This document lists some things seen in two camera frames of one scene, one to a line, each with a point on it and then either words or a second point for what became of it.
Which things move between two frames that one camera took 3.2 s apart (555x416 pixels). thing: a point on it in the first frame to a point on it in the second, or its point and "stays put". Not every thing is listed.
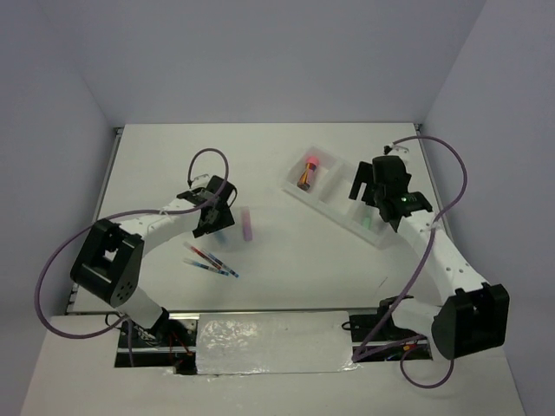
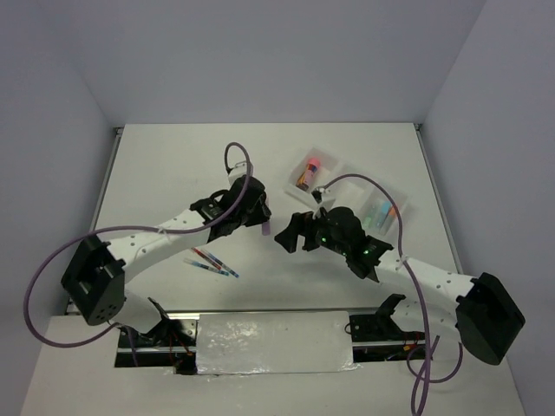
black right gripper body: (372, 191) to (318, 234)
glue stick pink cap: (304, 179) stays put
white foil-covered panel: (240, 343) stays put
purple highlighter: (246, 224) to (266, 229)
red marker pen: (198, 252) stays put
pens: (205, 267) stays put
